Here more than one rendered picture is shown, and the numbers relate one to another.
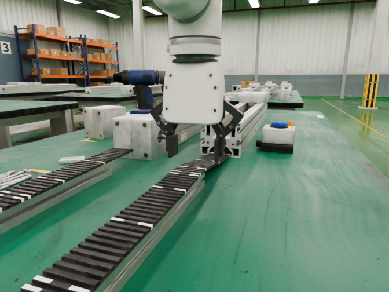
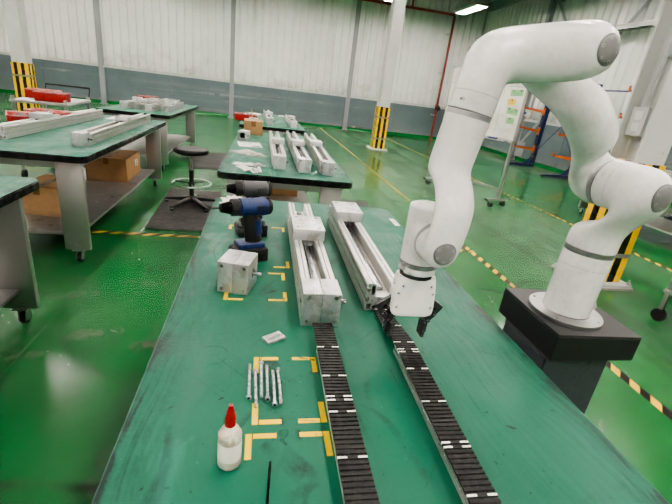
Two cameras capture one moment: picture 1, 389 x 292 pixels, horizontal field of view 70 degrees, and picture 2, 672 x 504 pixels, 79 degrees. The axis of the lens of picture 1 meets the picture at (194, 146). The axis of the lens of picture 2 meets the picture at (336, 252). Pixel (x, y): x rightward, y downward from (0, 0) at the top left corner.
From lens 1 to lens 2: 0.73 m
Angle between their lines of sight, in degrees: 30
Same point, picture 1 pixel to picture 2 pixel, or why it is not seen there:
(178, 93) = (407, 298)
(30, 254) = (387, 432)
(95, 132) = (234, 287)
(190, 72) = (418, 285)
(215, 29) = not seen: hidden behind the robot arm
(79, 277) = (456, 436)
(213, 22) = not seen: hidden behind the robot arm
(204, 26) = not seen: hidden behind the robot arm
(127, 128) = (318, 302)
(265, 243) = (480, 393)
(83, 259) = (446, 428)
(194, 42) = (429, 270)
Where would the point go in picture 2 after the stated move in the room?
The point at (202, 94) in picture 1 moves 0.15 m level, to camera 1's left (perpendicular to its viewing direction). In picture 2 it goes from (424, 298) to (368, 307)
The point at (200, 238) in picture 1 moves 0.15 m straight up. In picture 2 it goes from (451, 398) to (468, 338)
